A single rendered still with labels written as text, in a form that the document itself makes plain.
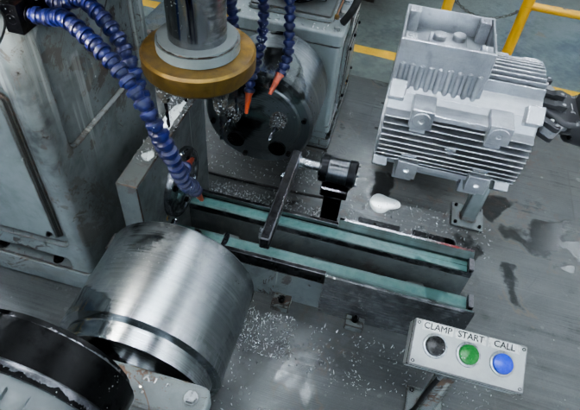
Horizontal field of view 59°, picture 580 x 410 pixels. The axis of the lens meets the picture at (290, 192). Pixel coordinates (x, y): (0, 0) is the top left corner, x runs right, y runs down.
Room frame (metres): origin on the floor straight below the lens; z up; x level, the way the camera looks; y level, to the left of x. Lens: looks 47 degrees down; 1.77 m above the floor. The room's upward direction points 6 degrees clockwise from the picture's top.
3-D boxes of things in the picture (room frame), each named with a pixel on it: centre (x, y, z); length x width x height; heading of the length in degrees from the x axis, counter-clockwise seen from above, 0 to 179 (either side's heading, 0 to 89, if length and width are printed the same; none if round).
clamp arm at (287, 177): (0.70, 0.01, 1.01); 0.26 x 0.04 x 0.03; 170
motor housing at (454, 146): (0.63, -0.23, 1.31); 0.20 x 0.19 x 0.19; 80
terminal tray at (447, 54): (0.64, -0.19, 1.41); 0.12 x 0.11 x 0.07; 80
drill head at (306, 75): (1.02, 0.07, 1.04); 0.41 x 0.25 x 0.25; 170
